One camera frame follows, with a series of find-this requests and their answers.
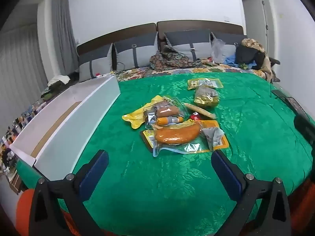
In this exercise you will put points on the blue cloth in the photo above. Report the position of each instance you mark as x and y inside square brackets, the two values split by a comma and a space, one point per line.
[230, 61]

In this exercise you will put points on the clear brown sausage packet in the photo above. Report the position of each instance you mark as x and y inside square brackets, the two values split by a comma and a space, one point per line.
[167, 111]

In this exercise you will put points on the large orange sausage packet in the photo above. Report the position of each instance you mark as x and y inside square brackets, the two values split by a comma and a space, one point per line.
[176, 135]

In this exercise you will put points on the clear plastic bag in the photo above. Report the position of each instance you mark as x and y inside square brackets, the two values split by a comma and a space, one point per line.
[217, 50]

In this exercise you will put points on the plain yellow snack bag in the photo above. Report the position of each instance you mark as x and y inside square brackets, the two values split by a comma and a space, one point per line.
[134, 118]

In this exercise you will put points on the grey banded pillow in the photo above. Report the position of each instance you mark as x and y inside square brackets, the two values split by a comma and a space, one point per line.
[137, 54]
[228, 44]
[96, 66]
[187, 45]

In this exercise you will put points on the black bag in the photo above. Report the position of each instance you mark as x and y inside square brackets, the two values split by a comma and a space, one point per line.
[246, 54]

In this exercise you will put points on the beige biscuit packet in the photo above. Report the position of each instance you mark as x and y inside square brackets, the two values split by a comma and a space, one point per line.
[199, 110]

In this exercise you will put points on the brown wooden headboard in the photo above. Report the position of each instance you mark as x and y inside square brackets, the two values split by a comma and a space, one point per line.
[196, 27]

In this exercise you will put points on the row of small shelf items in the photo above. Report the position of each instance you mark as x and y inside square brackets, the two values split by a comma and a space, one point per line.
[22, 120]

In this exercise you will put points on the grey curtain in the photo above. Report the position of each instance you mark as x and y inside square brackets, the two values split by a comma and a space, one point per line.
[61, 34]

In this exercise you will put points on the white bottle red cap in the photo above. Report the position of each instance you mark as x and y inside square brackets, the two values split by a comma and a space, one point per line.
[98, 75]

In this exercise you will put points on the black chair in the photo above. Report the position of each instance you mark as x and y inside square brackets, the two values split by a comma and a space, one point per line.
[275, 61]

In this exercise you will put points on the yellow floral bed sheet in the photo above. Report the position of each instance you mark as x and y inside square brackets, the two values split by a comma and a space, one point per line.
[137, 73]

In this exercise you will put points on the gold green pickle bag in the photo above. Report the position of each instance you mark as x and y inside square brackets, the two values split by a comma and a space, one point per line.
[205, 95]

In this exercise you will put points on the slim black device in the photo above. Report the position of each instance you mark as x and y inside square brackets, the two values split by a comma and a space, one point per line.
[278, 94]

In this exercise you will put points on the small orange sausage stick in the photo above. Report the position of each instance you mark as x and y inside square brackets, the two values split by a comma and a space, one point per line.
[163, 121]

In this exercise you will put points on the white door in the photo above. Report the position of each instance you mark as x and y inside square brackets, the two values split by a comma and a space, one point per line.
[253, 14]

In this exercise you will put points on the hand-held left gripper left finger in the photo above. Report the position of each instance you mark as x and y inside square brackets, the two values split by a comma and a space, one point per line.
[94, 174]

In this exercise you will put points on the green floral blanket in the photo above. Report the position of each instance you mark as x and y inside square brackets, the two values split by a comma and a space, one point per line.
[160, 189]

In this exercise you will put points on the small colourful packets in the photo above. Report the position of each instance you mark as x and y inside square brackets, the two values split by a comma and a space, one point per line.
[209, 62]

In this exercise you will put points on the yellow-edged snack packet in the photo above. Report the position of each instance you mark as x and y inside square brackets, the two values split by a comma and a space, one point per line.
[216, 137]

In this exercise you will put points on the dark floral cloth bundle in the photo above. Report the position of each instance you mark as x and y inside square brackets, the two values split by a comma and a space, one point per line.
[169, 60]

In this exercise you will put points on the small red snack packet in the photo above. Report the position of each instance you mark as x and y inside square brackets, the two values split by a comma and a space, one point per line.
[195, 116]

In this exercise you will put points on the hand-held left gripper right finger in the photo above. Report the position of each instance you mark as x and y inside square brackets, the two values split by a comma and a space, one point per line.
[226, 174]

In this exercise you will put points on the yellow snack packet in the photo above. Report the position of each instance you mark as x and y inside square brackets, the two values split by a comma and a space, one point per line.
[196, 83]

